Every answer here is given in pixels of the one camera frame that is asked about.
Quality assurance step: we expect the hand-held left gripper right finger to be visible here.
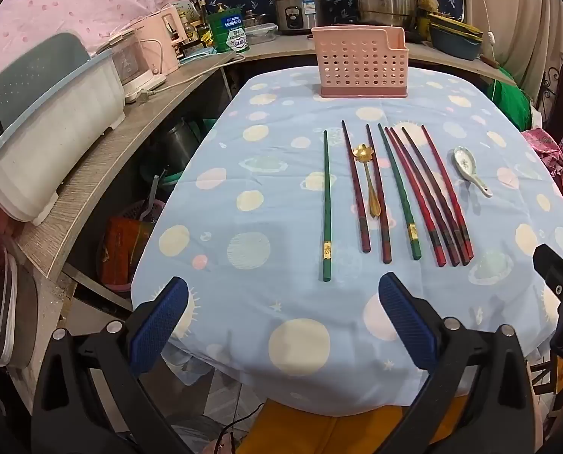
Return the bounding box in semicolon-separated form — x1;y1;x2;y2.
378;272;540;454

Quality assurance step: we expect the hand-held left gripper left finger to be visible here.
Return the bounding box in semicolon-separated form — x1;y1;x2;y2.
30;277;190;454

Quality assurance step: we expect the dark red chopstick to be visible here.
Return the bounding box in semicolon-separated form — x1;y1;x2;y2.
401;126;471;266
341;120;372;253
365;124;393;264
390;127;460;267

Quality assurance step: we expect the green chopstick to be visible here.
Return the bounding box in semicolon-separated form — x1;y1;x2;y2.
319;130;334;285
377;123;423;261

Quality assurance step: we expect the white ceramic spoon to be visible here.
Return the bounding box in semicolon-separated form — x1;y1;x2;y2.
453;146;494;198

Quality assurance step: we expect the gold flower spoon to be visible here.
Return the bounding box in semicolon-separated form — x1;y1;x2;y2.
352;143;381;221

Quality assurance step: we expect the pink perforated utensil basket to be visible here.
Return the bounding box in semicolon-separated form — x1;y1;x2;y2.
311;26;410;100

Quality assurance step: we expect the orange bag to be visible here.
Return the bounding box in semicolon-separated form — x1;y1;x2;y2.
96;216;155;291

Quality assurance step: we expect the purple plastic basket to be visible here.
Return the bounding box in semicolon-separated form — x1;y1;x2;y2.
119;199;166;222

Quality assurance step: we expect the pink printed cloth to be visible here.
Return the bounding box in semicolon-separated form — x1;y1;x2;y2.
520;127;563;209

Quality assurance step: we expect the yellow orange cloth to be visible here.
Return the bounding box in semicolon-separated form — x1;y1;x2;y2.
255;395;469;454

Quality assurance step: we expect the green basin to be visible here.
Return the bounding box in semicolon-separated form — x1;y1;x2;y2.
137;163;182;187

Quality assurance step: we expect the wooden shelf counter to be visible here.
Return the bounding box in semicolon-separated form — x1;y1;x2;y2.
19;33;516;280

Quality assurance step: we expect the green bag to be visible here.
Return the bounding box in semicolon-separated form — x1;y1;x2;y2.
487;64;534;119

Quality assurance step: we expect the blue planet print tablecloth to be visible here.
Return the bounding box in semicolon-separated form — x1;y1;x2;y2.
130;64;563;417

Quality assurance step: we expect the grey white plastic tub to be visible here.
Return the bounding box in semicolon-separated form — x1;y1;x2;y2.
0;50;127;226

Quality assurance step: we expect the white countertop appliance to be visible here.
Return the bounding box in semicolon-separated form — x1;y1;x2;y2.
94;26;168;104

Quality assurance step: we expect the pink toaster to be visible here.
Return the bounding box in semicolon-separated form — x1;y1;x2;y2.
130;4;187;76

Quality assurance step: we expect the yellow brown figurine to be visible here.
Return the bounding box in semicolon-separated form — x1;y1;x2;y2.
416;0;440;34

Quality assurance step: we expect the green white canister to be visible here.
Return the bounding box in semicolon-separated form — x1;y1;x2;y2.
209;6;251;54

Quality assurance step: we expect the glass food container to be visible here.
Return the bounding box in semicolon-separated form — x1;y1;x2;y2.
243;23;278;44

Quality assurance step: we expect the silver rice cooker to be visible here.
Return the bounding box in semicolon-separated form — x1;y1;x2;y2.
269;0;341;36

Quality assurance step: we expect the white cable with switch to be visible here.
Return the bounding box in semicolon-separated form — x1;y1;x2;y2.
471;0;500;64

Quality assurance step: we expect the white power cable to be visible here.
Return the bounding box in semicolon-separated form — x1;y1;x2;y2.
161;52;246;93

